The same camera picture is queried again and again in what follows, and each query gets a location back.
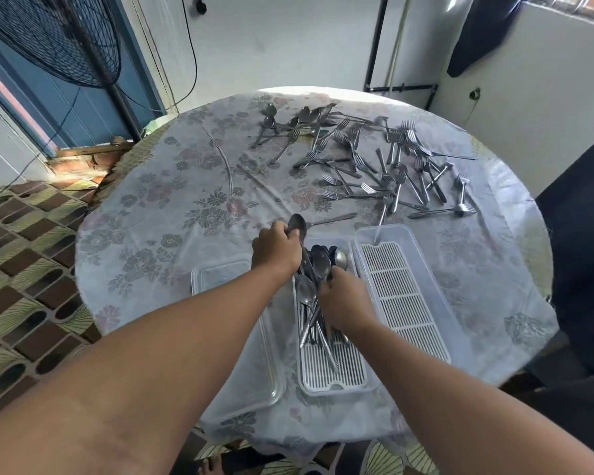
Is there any steel spoon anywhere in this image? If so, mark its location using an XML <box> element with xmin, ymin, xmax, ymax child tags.
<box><xmin>287</xmin><ymin>213</ymin><xmax>315</xmax><ymax>278</ymax></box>

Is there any heap of steel spoons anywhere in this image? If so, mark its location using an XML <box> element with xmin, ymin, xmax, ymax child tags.
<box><xmin>293</xmin><ymin>244</ymin><xmax>357</xmax><ymax>374</ymax></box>

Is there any steel fork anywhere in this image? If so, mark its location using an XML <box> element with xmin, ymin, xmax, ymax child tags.
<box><xmin>374</xmin><ymin>195</ymin><xmax>396</xmax><ymax>244</ymax></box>

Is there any white pipe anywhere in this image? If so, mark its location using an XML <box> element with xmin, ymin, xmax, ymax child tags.
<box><xmin>385</xmin><ymin>0</ymin><xmax>413</xmax><ymax>92</ymax></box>

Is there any black metal stand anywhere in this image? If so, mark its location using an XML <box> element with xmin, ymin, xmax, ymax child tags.
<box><xmin>363</xmin><ymin>0</ymin><xmax>439</xmax><ymax>110</ymax></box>

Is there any person's right forearm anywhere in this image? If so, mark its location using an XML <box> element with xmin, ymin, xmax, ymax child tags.
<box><xmin>335</xmin><ymin>316</ymin><xmax>594</xmax><ymax>475</ymax></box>

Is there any loose pile of steel spoons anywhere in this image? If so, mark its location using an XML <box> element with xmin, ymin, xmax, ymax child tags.
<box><xmin>251</xmin><ymin>102</ymin><xmax>348</xmax><ymax>167</ymax></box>

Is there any person's foot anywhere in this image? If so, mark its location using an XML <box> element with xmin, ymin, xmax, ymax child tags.
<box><xmin>198</xmin><ymin>455</ymin><xmax>229</xmax><ymax>475</ymax></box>

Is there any dark hanging cloth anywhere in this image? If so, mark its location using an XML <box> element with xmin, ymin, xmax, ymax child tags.
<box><xmin>446</xmin><ymin>0</ymin><xmax>531</xmax><ymax>79</ymax></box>

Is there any clear plastic tray lid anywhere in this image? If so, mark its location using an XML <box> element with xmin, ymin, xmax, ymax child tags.
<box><xmin>191</xmin><ymin>259</ymin><xmax>287</xmax><ymax>412</ymax></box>

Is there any dark chair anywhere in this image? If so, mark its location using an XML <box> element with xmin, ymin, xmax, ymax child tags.
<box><xmin>534</xmin><ymin>125</ymin><xmax>594</xmax><ymax>377</ymax></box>

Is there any person's left forearm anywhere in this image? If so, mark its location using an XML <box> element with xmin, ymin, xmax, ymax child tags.
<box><xmin>0</xmin><ymin>266</ymin><xmax>300</xmax><ymax>475</ymax></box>

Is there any person's left hand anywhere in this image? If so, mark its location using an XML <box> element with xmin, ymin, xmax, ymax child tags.
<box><xmin>251</xmin><ymin>221</ymin><xmax>303</xmax><ymax>283</ymax></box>

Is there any clear tray with white grate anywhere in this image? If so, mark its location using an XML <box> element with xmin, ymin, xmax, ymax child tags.
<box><xmin>291</xmin><ymin>237</ymin><xmax>378</xmax><ymax>396</ymax></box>
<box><xmin>352</xmin><ymin>223</ymin><xmax>469</xmax><ymax>365</ymax></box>

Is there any brick door threshold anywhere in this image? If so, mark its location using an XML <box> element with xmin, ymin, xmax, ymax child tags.
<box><xmin>47</xmin><ymin>136</ymin><xmax>135</xmax><ymax>187</ymax></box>

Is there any scattered pile of steel forks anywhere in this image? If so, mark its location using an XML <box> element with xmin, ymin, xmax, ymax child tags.
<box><xmin>292</xmin><ymin>115</ymin><xmax>479</xmax><ymax>221</ymax></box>

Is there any blue door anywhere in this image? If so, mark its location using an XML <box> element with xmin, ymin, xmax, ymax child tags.
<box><xmin>0</xmin><ymin>0</ymin><xmax>167</xmax><ymax>155</ymax></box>

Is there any black pedestal fan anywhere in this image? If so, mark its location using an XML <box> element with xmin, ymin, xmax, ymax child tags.
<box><xmin>0</xmin><ymin>0</ymin><xmax>147</xmax><ymax>142</ymax></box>

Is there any floral plastic tablecloth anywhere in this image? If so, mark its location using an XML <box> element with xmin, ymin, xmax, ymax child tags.
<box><xmin>74</xmin><ymin>86</ymin><xmax>560</xmax><ymax>466</ymax></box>

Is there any person's right hand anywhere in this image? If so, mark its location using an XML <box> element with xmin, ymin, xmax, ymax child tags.
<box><xmin>317</xmin><ymin>266</ymin><xmax>378</xmax><ymax>338</ymax></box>

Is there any black cable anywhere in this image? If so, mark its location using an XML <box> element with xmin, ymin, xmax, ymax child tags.
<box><xmin>120</xmin><ymin>0</ymin><xmax>199</xmax><ymax>114</ymax></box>

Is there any steel utensil handle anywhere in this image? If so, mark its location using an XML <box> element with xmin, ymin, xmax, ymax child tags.
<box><xmin>307</xmin><ymin>212</ymin><xmax>358</xmax><ymax>229</ymax></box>

